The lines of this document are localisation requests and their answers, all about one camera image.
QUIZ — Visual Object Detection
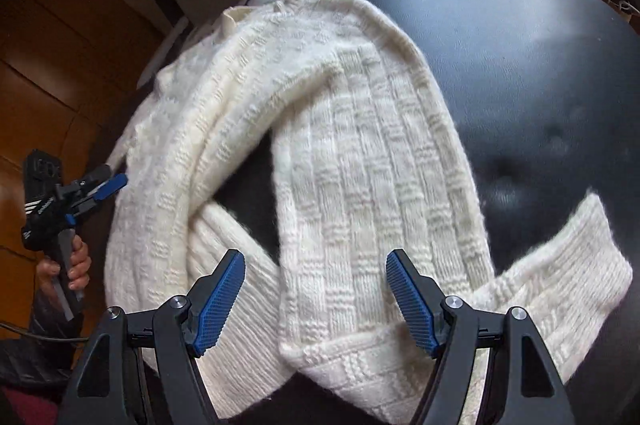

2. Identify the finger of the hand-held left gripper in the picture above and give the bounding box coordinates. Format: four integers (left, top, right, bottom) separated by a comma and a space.
74, 164, 115, 189
64, 174, 129, 226

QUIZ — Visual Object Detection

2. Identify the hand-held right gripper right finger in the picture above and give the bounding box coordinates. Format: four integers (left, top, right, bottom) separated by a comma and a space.
385, 248, 576, 425

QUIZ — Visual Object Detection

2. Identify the person's left hand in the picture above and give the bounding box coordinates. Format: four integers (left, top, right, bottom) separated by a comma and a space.
37, 239, 93, 306

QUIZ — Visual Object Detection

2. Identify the black cable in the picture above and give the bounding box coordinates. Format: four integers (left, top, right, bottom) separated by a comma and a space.
0, 320, 81, 344

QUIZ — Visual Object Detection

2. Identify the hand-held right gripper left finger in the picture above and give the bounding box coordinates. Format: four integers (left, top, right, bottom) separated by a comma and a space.
59, 249, 247, 425

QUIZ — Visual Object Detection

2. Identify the black leather padded table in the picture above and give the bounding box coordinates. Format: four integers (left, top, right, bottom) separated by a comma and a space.
135, 0, 640, 425

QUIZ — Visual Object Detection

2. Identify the white knit sweater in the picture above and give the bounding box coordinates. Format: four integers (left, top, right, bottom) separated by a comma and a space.
102, 0, 633, 425

